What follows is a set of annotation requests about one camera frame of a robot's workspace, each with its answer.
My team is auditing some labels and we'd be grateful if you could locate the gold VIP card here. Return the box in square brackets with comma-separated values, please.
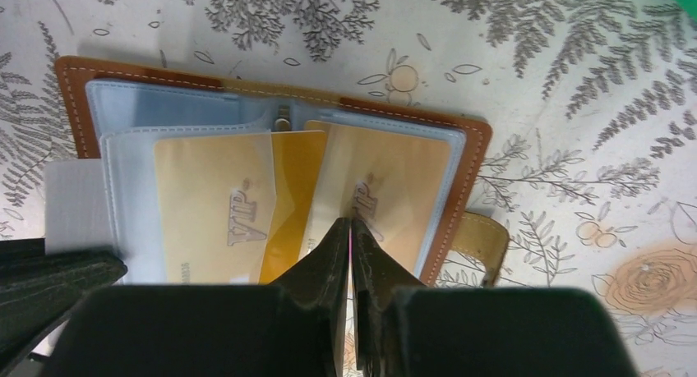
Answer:
[154, 131, 327, 284]
[300, 120, 451, 274]

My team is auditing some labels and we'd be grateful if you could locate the brown leather card holder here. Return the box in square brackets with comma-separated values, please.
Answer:
[54, 56, 508, 287]

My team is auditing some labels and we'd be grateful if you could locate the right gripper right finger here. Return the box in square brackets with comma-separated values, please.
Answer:
[351, 219, 636, 376]

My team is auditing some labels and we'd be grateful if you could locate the floral patterned table mat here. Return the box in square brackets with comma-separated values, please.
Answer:
[1, 0, 696, 376]

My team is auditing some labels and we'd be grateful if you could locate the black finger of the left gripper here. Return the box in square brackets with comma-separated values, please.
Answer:
[1, 238, 127, 376]

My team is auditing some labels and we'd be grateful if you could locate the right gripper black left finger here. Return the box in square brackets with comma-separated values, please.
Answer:
[46, 218, 351, 376]

